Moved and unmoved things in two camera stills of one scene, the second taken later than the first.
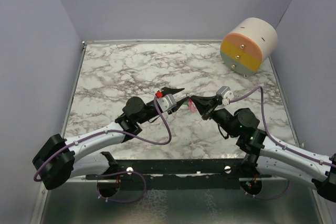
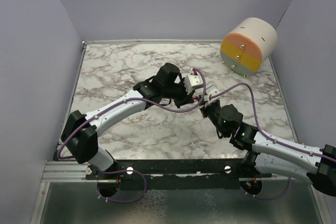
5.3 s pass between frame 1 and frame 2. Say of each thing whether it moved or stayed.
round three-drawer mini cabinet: stayed
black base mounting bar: stayed
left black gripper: moved
